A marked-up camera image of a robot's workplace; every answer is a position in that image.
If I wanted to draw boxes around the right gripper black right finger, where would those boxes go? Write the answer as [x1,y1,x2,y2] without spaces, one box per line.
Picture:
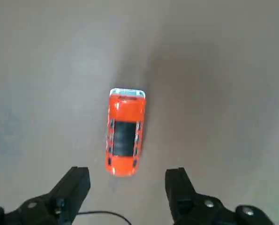
[165,167,275,225]

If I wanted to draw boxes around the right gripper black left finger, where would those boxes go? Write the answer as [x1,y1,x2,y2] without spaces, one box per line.
[0,166,91,225]

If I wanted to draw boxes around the orange-and-blue toy bus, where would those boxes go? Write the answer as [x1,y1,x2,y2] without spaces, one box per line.
[104,88,146,177]

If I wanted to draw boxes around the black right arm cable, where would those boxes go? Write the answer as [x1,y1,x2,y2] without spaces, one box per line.
[78,210,130,225]

